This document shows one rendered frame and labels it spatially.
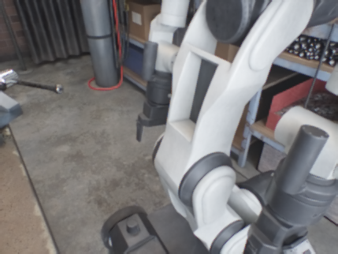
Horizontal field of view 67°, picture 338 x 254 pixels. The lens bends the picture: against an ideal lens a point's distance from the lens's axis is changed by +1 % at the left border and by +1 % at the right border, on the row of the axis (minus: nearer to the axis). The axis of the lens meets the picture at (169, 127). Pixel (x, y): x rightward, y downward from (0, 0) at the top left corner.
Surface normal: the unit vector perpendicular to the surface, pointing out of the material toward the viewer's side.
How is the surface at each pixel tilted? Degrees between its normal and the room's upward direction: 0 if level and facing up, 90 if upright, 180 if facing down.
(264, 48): 90
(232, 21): 90
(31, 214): 0
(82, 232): 0
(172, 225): 0
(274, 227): 79
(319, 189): 39
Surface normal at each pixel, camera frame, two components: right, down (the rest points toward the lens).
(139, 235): 0.00, -0.82
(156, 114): 0.52, 0.49
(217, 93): -0.79, -0.02
